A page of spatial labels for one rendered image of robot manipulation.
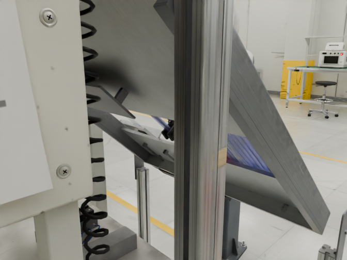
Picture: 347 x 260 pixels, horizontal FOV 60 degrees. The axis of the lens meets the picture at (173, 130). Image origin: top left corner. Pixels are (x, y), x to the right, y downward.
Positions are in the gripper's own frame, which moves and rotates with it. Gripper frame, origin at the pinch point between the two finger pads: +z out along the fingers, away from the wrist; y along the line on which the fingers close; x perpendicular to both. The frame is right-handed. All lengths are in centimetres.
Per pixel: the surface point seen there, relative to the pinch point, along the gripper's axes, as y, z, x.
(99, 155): -57, 7, 25
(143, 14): 27.9, 8.4, -40.2
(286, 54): -270, -502, 374
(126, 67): 12.4, 6.7, -29.4
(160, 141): -8.1, 0.7, 6.4
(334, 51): -140, -442, 318
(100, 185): -57, 17, 36
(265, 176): 27.6, 0.6, 7.2
